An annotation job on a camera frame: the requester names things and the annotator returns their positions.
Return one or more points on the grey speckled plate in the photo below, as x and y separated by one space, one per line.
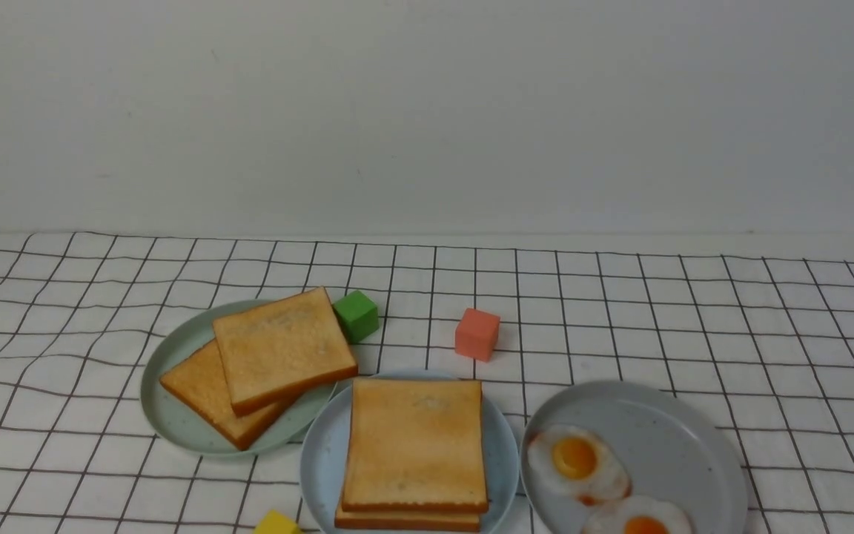
671 452

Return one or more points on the fried egg lower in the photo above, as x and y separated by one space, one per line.
637 514

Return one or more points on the green cube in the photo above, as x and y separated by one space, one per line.
358 316

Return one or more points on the toast slice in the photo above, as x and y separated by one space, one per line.
281 349
415 446
407 520
200 383

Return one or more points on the yellow cube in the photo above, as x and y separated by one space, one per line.
275 522

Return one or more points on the pale green plate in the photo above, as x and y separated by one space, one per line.
179 425

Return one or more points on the fried egg left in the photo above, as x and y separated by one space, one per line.
575 462

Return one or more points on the fried egg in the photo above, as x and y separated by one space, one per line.
575 462
637 514

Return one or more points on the red cube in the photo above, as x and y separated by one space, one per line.
477 334

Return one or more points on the light blue plate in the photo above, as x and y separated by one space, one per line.
322 464

